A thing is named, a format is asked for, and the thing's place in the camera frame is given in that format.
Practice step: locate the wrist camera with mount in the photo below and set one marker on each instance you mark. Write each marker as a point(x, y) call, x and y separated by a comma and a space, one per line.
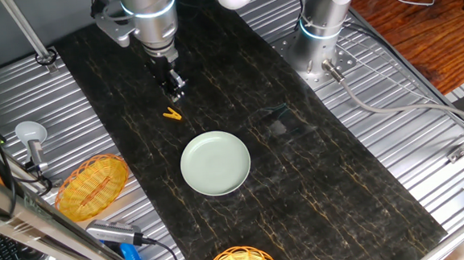
point(115, 30)

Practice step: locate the pale green round plate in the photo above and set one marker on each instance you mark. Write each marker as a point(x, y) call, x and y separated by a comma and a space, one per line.
point(215, 163)

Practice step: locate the aluminium frame beam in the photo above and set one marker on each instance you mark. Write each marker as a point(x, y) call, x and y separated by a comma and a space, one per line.
point(40, 226)

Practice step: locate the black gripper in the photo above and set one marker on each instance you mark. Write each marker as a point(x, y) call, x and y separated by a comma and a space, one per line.
point(159, 70)

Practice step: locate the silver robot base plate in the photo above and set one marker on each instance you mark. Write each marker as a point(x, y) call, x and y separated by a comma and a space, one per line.
point(342, 60)

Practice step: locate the black marble pattern mat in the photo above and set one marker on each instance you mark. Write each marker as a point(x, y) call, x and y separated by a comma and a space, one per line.
point(300, 182)

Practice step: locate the yellow plastic clamp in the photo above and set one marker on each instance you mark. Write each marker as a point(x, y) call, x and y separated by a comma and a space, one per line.
point(172, 116)

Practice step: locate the grey depth camera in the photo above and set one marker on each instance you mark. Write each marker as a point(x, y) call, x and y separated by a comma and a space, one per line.
point(113, 232)

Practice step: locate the black grey clamp mount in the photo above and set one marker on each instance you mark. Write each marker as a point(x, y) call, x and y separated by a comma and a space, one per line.
point(39, 174)

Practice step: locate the grey tripod pole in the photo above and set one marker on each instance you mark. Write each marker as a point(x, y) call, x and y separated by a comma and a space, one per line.
point(28, 33)

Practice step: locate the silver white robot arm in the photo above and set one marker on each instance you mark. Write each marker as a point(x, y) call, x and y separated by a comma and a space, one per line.
point(319, 40)

